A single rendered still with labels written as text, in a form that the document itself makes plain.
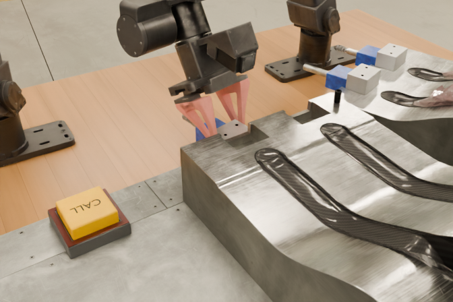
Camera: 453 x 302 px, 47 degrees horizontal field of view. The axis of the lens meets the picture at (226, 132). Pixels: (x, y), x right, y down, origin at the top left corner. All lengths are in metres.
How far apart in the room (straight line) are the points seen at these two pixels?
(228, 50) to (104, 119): 0.32
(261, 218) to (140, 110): 0.42
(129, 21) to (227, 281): 0.34
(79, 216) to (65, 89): 0.41
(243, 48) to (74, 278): 0.34
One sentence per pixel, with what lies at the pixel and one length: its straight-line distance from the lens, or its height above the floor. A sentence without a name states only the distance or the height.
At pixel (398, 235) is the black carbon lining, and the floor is 0.91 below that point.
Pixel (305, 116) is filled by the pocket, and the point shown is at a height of 0.87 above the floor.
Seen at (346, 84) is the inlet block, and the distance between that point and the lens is 0.88.
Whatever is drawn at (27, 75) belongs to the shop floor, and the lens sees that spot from 2.94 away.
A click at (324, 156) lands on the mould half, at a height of 0.89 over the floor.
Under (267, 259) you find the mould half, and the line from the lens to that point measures 0.57.
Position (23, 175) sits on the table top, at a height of 0.80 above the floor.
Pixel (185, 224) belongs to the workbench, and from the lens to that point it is 0.69.
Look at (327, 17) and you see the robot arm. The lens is 0.99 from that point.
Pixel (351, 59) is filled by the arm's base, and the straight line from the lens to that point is 1.10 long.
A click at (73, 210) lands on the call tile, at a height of 0.84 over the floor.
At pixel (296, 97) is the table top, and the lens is 0.96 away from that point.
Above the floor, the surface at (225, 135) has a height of 0.85.
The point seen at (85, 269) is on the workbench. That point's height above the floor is 0.80.
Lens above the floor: 1.27
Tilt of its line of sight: 34 degrees down
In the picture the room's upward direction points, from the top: straight up
